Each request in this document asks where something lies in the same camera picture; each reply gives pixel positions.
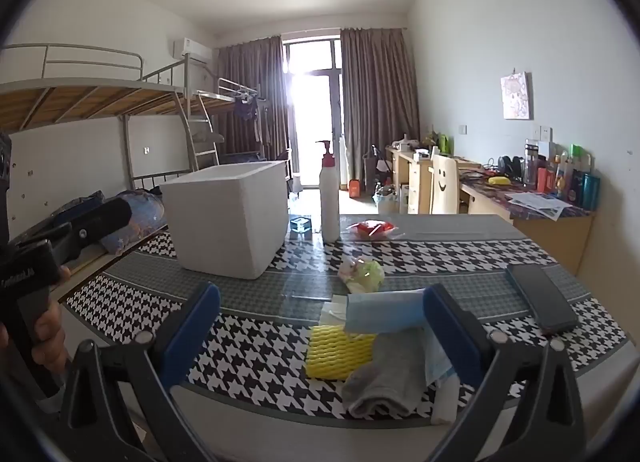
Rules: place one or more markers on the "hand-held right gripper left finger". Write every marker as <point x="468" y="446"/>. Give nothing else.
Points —
<point x="192" y="332"/>

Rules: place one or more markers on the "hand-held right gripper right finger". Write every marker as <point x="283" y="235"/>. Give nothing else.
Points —
<point x="455" y="337"/>

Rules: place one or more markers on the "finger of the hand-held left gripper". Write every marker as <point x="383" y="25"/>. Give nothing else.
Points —
<point x="107" y="217"/>

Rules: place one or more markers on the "blue face mask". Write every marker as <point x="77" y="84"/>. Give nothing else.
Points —
<point x="440" y="357"/>
<point x="385" y="312"/>

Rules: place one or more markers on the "white foam sheet roll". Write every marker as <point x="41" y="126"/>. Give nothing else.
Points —
<point x="445" y="404"/>

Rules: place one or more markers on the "grey sock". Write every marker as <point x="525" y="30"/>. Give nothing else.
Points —
<point x="385" y="377"/>

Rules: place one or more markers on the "green plastic bag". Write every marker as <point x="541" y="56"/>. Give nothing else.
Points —
<point x="365" y="276"/>

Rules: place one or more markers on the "white foam box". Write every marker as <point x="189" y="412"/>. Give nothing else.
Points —
<point x="220" y="222"/>

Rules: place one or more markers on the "yellow foam net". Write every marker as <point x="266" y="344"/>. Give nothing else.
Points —
<point x="335" y="349"/>

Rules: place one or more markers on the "white plastic bag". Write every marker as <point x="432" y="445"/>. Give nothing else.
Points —
<point x="332" y="312"/>

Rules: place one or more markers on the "person's left hand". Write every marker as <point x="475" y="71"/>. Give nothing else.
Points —
<point x="50" y="337"/>

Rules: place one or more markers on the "blue patterned quilt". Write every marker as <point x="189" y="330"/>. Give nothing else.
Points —
<point x="140" y="212"/>

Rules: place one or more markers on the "houndstooth tablecloth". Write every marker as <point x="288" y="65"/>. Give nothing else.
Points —
<point x="260" y="342"/>

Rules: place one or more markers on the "black smartphone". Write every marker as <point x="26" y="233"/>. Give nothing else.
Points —
<point x="542" y="297"/>

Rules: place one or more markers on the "metal bunk bed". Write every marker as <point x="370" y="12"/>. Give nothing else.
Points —
<point x="220" y="96"/>
<point x="75" y="101"/>

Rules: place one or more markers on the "wooden desk with patterned cover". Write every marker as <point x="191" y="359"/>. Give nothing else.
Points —
<point x="550" y="237"/>

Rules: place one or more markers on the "red snack packet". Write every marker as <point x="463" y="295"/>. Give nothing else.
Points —
<point x="370" y="228"/>

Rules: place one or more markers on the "waste bin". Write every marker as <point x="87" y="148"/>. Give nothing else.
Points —
<point x="385" y="203"/>

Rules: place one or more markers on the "plain wooden desk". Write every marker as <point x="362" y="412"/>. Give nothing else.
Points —
<point x="417" y="187"/>

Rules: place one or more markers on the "wooden chair with smiley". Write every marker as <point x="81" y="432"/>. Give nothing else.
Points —
<point x="442" y="181"/>

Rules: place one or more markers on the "printed papers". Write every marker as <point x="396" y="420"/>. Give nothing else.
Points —
<point x="542" y="204"/>

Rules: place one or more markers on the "yellow object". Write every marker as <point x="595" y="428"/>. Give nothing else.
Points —
<point x="498" y="180"/>

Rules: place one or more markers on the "dark hanging clothes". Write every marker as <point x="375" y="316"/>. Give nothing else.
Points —
<point x="246" y="106"/>

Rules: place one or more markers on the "black headphones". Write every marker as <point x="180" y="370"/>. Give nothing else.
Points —
<point x="510" y="166"/>

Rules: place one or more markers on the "orange container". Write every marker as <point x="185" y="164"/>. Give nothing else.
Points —
<point x="355" y="188"/>

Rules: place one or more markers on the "white pump bottle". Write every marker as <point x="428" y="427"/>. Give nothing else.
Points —
<point x="330" y="202"/>

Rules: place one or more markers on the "white air conditioner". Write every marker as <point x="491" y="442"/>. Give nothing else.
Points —
<point x="192" y="47"/>

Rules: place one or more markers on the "dark drinking tumbler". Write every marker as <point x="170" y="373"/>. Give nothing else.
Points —
<point x="531" y="161"/>

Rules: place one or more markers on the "green packet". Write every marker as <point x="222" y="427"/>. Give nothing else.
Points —
<point x="445" y="142"/>

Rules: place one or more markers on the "row of toiletry bottles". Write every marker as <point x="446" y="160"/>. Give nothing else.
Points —
<point x="575" y="181"/>

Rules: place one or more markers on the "brown curtain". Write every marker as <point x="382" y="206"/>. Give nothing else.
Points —
<point x="380" y="91"/>
<point x="250" y="71"/>

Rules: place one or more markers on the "glass balcony door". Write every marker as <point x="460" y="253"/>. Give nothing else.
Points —
<point x="320" y="106"/>

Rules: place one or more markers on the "wall socket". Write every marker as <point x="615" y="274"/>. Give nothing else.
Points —
<point x="545" y="133"/>

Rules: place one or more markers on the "wall picture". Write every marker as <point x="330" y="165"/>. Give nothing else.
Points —
<point x="516" y="95"/>

